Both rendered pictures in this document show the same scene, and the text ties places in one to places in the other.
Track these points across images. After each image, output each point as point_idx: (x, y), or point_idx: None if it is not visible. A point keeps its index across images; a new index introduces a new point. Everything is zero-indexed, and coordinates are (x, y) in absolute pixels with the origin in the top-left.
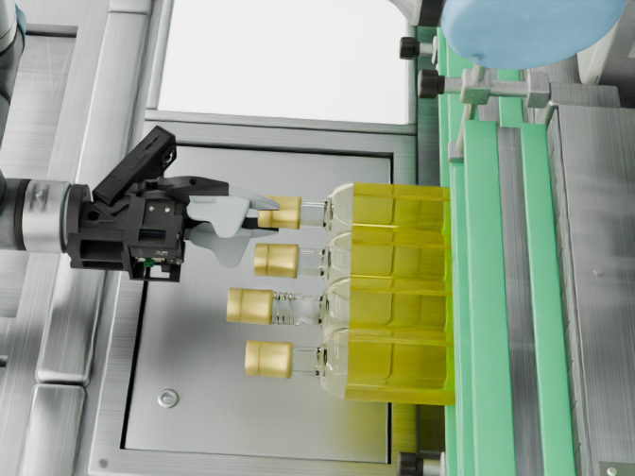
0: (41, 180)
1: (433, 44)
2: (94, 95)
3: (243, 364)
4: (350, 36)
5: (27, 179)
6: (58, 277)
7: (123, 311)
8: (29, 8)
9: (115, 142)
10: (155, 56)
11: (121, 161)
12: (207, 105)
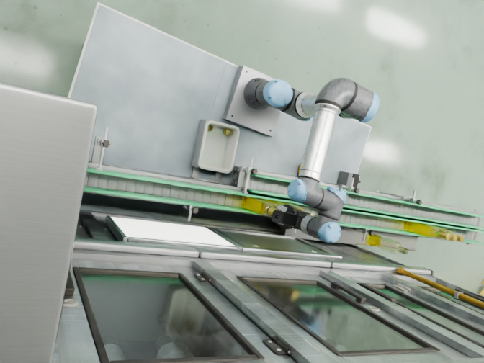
0: (309, 217)
1: (192, 207)
2: (240, 254)
3: (294, 245)
4: (178, 227)
5: (311, 218)
6: (305, 260)
7: (302, 252)
8: (208, 268)
9: (253, 253)
10: (216, 245)
11: (290, 213)
12: (226, 242)
